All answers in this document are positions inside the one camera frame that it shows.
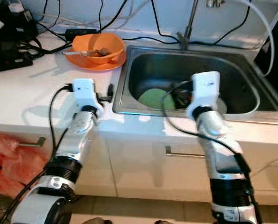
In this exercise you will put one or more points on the metal wall valve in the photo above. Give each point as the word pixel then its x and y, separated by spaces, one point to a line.
pixel 216 3

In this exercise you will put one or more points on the green plate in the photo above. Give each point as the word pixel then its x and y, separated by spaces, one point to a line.
pixel 155 98

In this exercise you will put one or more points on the metal faucet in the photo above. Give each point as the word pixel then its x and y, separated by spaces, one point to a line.
pixel 184 38

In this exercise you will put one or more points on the spoon in bowl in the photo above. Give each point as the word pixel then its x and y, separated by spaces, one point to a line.
pixel 75 53

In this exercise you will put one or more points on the orange plastic plate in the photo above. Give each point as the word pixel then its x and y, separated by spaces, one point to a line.
pixel 96 67

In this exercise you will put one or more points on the red plastic bag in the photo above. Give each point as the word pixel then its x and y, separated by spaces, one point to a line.
pixel 12 163

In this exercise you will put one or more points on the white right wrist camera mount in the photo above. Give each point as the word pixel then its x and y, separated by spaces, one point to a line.
pixel 206 88

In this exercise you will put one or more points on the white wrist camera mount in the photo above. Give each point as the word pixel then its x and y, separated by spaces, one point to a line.
pixel 85 91
pixel 206 88

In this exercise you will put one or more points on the small black power adapter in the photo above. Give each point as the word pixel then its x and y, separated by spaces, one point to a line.
pixel 80 33

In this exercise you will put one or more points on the stainless steel sink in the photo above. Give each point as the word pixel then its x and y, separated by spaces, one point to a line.
pixel 167 63

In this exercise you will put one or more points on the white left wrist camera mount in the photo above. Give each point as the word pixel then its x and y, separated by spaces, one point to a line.
pixel 85 91

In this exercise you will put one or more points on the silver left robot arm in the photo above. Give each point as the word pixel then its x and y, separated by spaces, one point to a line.
pixel 75 135

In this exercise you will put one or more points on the black power strip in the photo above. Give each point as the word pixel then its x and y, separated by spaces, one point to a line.
pixel 10 60

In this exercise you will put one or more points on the orange plastic bowl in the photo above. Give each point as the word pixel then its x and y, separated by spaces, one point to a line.
pixel 110 42

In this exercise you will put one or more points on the black charger with labels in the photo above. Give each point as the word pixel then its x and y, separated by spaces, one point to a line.
pixel 12 23

